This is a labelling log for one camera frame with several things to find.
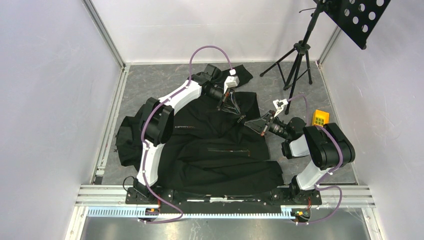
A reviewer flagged purple cable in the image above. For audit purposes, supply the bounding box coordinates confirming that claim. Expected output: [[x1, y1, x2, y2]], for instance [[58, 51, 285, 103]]
[[140, 45, 236, 225], [287, 93, 345, 225]]

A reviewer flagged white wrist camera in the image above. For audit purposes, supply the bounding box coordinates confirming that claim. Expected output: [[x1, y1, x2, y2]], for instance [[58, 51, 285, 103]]
[[223, 68, 240, 93], [272, 99, 289, 117]]

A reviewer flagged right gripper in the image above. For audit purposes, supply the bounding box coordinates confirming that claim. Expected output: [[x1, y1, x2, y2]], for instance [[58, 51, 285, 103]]
[[244, 110, 290, 140]]

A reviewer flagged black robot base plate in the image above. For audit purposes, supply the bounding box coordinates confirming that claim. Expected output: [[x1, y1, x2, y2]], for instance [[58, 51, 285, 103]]
[[124, 186, 323, 214]]

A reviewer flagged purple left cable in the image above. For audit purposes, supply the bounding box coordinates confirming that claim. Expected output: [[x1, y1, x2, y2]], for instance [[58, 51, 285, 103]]
[[140, 45, 236, 225]]

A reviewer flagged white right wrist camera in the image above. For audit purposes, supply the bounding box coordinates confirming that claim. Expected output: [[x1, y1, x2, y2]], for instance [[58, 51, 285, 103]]
[[272, 99, 289, 117]]

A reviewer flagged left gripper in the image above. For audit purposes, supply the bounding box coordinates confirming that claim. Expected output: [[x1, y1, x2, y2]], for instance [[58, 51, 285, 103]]
[[204, 85, 241, 116]]

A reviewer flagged white slotted cable duct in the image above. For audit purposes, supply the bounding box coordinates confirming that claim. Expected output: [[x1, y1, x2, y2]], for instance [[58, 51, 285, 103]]
[[86, 206, 306, 220]]

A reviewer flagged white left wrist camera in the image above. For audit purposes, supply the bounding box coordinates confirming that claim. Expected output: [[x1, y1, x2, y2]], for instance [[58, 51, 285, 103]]
[[223, 68, 240, 93]]

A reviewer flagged yellow red toy block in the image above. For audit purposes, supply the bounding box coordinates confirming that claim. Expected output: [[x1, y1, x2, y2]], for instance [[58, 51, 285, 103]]
[[312, 109, 330, 127]]

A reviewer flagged black perforated stand plate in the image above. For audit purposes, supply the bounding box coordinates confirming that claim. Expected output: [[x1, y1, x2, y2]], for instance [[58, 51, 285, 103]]
[[315, 0, 391, 50]]

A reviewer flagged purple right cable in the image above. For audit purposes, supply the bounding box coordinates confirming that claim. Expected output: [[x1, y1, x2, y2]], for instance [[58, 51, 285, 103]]
[[287, 93, 345, 225]]

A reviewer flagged black tripod stand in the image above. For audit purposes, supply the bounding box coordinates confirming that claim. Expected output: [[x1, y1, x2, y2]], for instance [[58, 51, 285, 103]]
[[259, 0, 333, 99]]

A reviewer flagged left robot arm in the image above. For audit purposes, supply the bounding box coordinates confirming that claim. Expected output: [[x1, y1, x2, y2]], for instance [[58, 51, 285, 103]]
[[133, 64, 242, 204]]

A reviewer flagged black zip jacket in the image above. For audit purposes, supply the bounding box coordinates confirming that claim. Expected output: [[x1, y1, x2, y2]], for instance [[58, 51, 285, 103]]
[[115, 65, 285, 196]]

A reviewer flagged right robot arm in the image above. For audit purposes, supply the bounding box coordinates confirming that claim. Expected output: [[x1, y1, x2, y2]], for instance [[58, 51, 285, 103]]
[[244, 110, 356, 204]]

